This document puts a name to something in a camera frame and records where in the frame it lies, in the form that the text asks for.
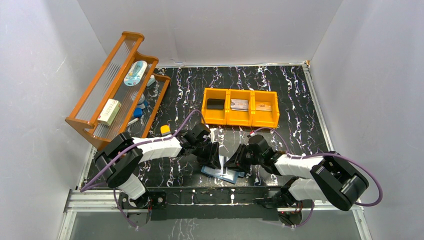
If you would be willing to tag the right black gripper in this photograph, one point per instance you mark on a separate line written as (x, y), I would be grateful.
(239, 158)

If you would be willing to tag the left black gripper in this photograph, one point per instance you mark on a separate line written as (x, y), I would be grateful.
(211, 153)

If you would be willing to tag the blue card holder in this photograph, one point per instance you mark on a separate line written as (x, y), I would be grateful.
(224, 174)

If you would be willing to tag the yellow three-compartment bin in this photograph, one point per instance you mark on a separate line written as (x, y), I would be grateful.
(250, 118)

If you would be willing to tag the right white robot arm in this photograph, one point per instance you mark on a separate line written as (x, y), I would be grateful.
(325, 177)

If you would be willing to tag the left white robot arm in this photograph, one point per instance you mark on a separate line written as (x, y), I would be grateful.
(119, 159)

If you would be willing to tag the silver cards in bin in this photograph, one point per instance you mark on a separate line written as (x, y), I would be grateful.
(239, 105)

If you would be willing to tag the yellow grey eraser block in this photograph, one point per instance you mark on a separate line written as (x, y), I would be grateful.
(165, 130)

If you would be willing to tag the white pen on shelf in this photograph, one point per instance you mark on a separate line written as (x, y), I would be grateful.
(132, 121)

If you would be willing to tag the small grey blue item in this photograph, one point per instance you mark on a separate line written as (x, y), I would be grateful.
(151, 81)

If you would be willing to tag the orange wooden shelf rack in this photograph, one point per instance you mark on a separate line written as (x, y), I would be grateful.
(108, 83)

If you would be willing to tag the white red small box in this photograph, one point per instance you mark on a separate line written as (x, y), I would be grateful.
(109, 112)

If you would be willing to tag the light blue oval case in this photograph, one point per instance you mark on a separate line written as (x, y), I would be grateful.
(135, 73)

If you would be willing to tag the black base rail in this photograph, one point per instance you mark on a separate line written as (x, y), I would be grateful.
(215, 198)

